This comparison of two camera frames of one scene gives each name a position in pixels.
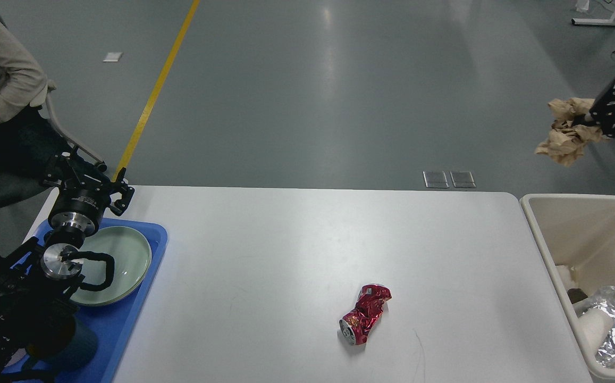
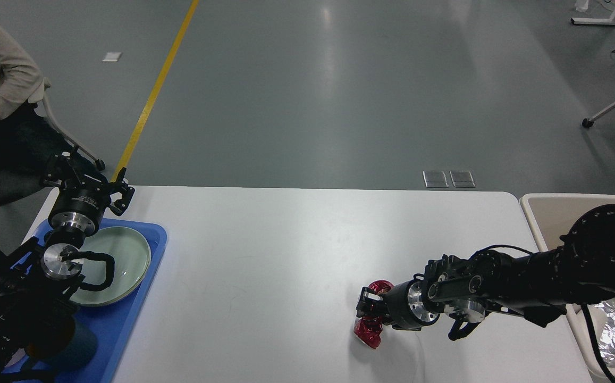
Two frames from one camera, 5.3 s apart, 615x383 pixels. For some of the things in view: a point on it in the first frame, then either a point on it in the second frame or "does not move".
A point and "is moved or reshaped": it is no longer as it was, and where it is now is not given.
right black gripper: x=609 y=111 → x=404 y=307
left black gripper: x=78 y=207 does not move
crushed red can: x=355 y=326 is moved or reshaped
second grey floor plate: x=435 y=179 does not move
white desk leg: x=611 y=22 does not move
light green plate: x=132 y=255 does not move
